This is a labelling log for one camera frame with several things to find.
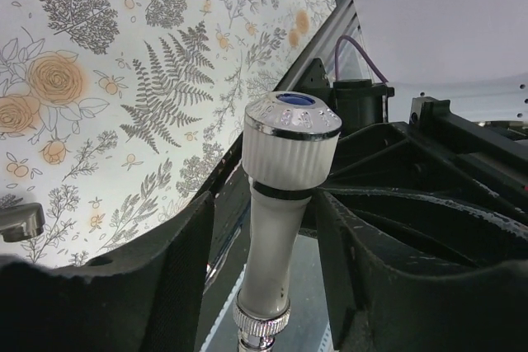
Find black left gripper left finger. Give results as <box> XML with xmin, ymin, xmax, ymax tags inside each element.
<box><xmin>1</xmin><ymin>192</ymin><xmax>215</xmax><ymax>351</ymax></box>

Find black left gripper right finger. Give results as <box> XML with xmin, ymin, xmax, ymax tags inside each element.
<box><xmin>315</xmin><ymin>188</ymin><xmax>527</xmax><ymax>351</ymax></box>

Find white water faucet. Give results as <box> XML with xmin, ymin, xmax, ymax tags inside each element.
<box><xmin>233</xmin><ymin>92</ymin><xmax>342</xmax><ymax>351</ymax></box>

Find dark grey metal faucet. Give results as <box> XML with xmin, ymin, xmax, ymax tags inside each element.
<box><xmin>0</xmin><ymin>203</ymin><xmax>45</xmax><ymax>243</ymax></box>

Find floral pattern mat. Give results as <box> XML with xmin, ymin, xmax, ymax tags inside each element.
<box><xmin>1</xmin><ymin>0</ymin><xmax>336</xmax><ymax>267</ymax></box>

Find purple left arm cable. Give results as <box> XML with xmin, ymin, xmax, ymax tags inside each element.
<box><xmin>334</xmin><ymin>35</ymin><xmax>389</xmax><ymax>83</ymax></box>

